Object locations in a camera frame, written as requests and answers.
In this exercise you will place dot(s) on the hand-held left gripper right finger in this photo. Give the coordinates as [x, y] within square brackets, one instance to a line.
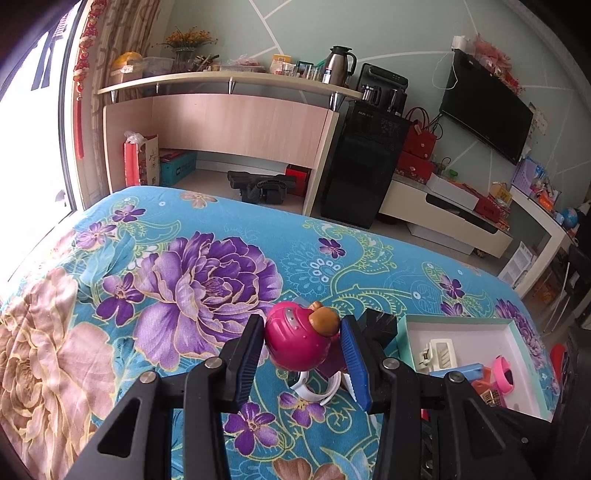
[358, 369]

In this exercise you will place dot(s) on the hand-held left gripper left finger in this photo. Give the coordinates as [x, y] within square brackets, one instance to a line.
[244, 364]

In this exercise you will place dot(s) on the magenta round toy figure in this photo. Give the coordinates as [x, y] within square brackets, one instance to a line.
[295, 337]

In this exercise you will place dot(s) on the blue toy piece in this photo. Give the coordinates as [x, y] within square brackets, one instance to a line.
[461, 372]

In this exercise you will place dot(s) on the teal shallow cardboard box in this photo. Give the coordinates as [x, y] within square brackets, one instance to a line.
[466, 337]

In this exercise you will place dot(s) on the orange plastic toy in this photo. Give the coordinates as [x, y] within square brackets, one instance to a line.
[482, 384]

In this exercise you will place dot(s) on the silver harmonica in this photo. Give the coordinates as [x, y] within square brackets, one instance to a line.
[491, 398]

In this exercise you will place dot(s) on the magenta purple plastic tube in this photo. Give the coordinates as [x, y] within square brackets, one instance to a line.
[330, 367]

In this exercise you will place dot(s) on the black charger plug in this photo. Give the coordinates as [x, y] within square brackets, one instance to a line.
[378, 327]

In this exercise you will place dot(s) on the floral blanket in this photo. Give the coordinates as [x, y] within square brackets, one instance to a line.
[184, 277]

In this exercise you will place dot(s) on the white television cabinet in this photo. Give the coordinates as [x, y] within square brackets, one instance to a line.
[443, 217]

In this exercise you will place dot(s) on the black massage device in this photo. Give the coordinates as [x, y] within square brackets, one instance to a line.
[261, 184]

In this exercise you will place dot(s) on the white printed carton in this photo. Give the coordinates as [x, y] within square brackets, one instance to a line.
[517, 263]

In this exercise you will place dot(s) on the small red box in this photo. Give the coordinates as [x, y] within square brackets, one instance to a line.
[298, 180]

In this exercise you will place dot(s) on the red plastic stool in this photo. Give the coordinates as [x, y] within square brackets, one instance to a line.
[558, 362]

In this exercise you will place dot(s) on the white flat box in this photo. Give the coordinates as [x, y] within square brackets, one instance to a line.
[452, 191]

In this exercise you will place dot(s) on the blue carton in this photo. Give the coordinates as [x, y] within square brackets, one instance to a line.
[180, 168]

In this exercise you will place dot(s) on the black water dispenser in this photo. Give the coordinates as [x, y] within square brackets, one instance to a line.
[364, 161]

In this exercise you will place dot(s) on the red flat box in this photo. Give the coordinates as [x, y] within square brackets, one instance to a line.
[491, 207]

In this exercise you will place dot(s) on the red gift box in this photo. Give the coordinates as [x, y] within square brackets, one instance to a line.
[415, 166]

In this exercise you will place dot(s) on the red paper bag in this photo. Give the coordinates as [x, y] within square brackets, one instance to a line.
[138, 159]

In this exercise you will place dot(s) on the white desk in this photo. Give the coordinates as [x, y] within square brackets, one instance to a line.
[551, 230]

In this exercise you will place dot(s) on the red gift bag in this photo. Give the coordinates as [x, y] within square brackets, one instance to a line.
[422, 138]

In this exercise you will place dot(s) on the light wooden shelf desk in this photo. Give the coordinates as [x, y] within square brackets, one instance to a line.
[240, 120]

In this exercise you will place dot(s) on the small blue globe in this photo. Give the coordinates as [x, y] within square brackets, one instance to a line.
[569, 218]

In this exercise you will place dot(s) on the purple printed box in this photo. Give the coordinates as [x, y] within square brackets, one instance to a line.
[531, 175]

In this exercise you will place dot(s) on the black television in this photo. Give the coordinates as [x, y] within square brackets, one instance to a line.
[489, 110]

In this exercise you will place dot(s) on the window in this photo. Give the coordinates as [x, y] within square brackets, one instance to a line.
[27, 161]

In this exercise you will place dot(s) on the pink tray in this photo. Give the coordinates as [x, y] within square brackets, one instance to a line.
[242, 64]

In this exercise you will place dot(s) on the glass cup set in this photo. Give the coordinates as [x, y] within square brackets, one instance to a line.
[308, 70]

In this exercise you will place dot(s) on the steel thermos kettle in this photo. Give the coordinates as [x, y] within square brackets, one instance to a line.
[337, 67]

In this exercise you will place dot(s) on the yellow small box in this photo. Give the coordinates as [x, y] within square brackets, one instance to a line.
[280, 63]

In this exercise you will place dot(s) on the pen holder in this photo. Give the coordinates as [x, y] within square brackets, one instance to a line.
[207, 62]

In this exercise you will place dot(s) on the clear plastic container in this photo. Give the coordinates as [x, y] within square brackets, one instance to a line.
[157, 67]

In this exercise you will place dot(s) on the yellow round item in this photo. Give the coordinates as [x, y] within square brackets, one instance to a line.
[127, 62]

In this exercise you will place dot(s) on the orange flower bouquet vase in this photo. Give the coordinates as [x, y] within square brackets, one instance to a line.
[187, 44]

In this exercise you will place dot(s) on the red hanging decoration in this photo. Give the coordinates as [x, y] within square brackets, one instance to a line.
[83, 69]

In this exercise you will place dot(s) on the pink flower decoration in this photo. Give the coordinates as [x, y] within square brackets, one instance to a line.
[494, 55]

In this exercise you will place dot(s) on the patterned curtain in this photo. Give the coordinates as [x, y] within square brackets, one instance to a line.
[129, 37]

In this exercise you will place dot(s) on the white wall adapter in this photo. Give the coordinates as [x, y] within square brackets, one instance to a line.
[458, 43]

